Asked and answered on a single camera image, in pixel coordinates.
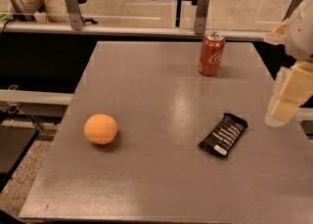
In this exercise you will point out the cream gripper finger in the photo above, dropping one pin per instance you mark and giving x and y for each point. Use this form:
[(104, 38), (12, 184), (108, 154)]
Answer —
[(292, 88), (277, 35)]

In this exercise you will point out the orange fruit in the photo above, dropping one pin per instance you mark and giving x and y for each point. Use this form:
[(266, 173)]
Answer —
[(100, 129)]

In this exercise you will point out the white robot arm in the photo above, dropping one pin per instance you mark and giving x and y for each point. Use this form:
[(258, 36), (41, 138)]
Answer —
[(299, 33)]

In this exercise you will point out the red coke can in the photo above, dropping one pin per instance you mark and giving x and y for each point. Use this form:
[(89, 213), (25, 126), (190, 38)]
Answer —
[(211, 53)]

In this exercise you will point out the black rxbar chocolate wrapper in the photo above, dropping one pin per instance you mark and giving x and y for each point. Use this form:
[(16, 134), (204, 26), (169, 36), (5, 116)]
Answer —
[(224, 135)]

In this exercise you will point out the black side table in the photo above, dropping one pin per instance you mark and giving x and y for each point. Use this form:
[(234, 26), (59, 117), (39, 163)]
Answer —
[(14, 144)]

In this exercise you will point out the right metal bracket post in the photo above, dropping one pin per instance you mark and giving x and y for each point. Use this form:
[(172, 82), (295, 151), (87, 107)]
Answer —
[(293, 5)]

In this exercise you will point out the metal bracket post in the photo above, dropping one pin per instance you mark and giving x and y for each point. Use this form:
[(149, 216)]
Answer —
[(293, 5), (201, 16), (75, 18)]

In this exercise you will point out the middle metal bracket post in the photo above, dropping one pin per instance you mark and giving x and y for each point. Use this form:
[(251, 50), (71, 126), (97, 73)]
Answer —
[(201, 16)]

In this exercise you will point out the left metal bracket post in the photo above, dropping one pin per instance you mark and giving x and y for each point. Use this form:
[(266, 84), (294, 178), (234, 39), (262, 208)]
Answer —
[(75, 18)]

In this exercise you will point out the metal rail behind table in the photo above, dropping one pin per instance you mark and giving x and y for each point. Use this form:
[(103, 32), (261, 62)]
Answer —
[(90, 29)]

